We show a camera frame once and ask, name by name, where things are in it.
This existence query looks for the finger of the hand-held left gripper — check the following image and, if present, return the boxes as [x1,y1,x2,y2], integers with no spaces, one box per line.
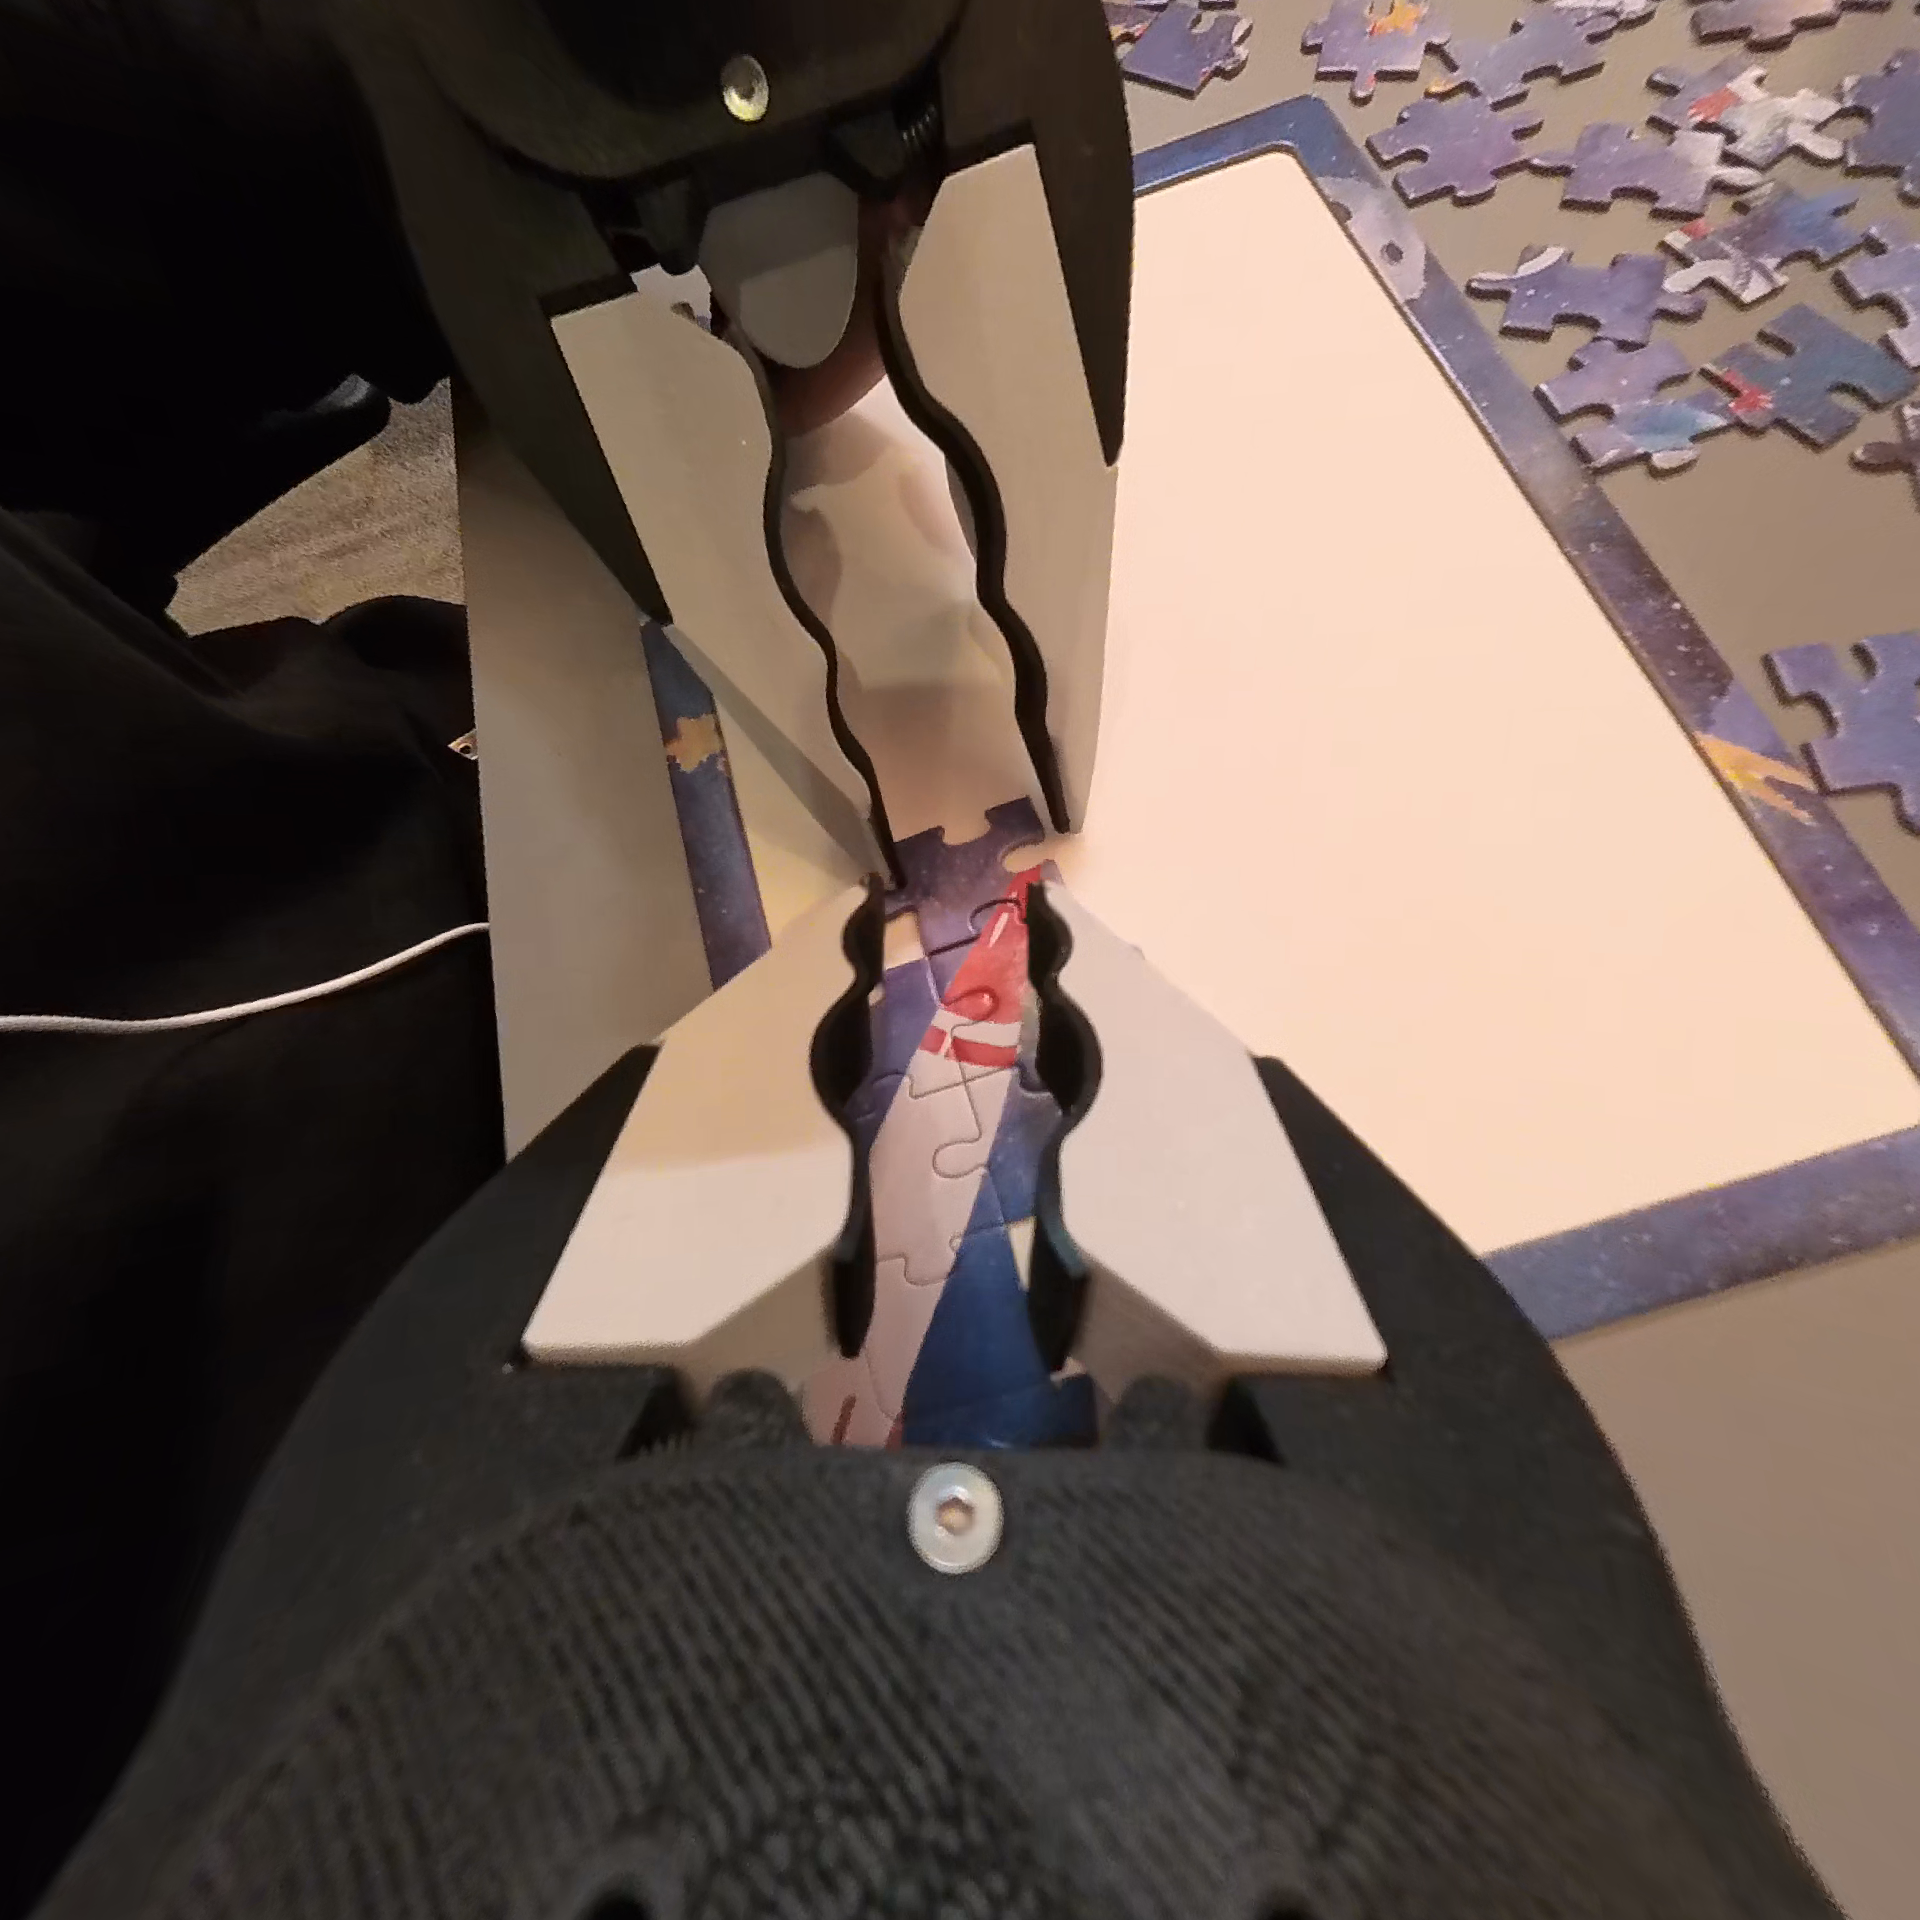
[548,270,905,884]
[882,140,1126,837]

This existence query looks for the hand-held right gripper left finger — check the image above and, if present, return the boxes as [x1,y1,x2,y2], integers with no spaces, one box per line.
[520,883,890,1378]

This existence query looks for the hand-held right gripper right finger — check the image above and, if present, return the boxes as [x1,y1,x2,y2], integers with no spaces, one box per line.
[1027,883,1393,1384]

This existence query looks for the assembled rocket puzzle section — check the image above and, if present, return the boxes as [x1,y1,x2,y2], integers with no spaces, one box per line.
[802,799,1105,1448]

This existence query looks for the space puzzle frame tray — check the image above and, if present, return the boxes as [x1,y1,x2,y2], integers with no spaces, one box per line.
[638,94,1920,1343]

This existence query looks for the puzzle pieces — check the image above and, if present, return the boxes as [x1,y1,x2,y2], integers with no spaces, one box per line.
[1103,0,1920,834]

